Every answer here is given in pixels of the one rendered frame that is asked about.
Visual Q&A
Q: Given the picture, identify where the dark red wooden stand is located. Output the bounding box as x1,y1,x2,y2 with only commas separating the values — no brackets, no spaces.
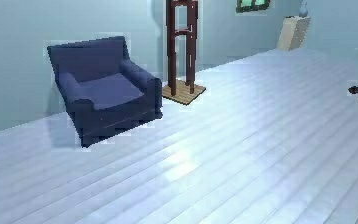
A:
161,0,207,106

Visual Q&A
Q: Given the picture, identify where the dark blue armchair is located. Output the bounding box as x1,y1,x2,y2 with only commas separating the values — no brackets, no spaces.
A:
46,35,164,148

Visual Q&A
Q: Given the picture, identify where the green framed window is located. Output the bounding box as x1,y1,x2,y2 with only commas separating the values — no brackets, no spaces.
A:
235,0,272,14

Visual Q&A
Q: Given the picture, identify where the beige cabinet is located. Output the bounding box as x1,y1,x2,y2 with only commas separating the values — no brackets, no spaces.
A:
276,15,311,52

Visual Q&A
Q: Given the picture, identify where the pale blue vase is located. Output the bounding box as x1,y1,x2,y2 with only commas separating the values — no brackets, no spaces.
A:
298,0,309,18

